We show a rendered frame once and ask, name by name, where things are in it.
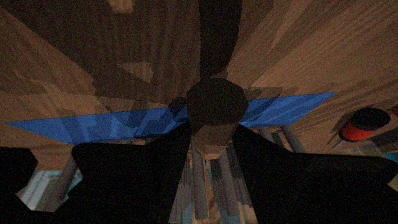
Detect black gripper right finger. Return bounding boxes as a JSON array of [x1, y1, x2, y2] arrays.
[[232, 124, 398, 224]]

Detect blue flat strip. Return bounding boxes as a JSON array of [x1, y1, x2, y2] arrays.
[[5, 92, 336, 145]]

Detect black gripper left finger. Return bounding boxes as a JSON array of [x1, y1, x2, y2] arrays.
[[72, 120, 192, 223]]

